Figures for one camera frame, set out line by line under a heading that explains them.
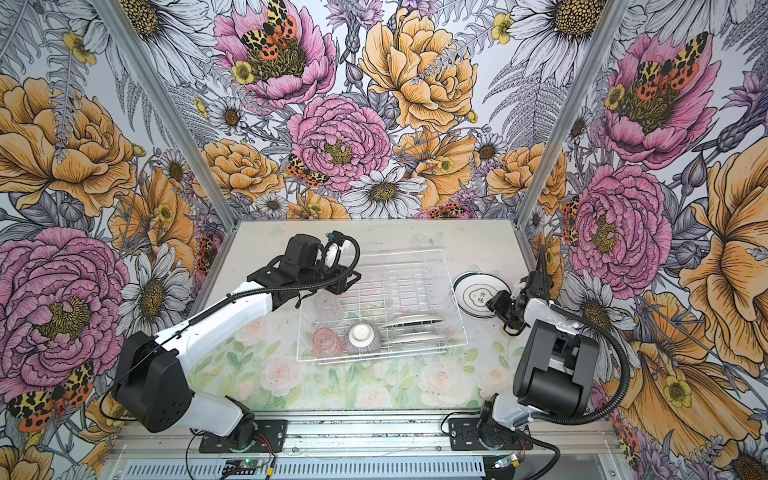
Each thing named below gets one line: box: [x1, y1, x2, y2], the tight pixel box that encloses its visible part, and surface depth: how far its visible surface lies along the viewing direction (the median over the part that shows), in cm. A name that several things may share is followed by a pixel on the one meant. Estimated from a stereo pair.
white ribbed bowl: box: [345, 322, 383, 355], surface depth 85 cm
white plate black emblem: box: [452, 272, 511, 319], surface depth 101 cm
